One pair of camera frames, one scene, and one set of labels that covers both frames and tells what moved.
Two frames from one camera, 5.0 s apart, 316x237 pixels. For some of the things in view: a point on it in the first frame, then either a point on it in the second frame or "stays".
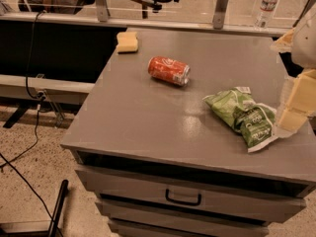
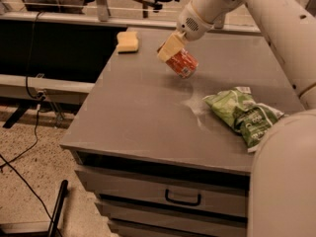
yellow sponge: (126, 42) stays
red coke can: (169, 70) → (183, 63)
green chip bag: (254, 121) stays
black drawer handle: (195, 203) stays
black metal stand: (53, 220) stays
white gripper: (305, 43) → (192, 23)
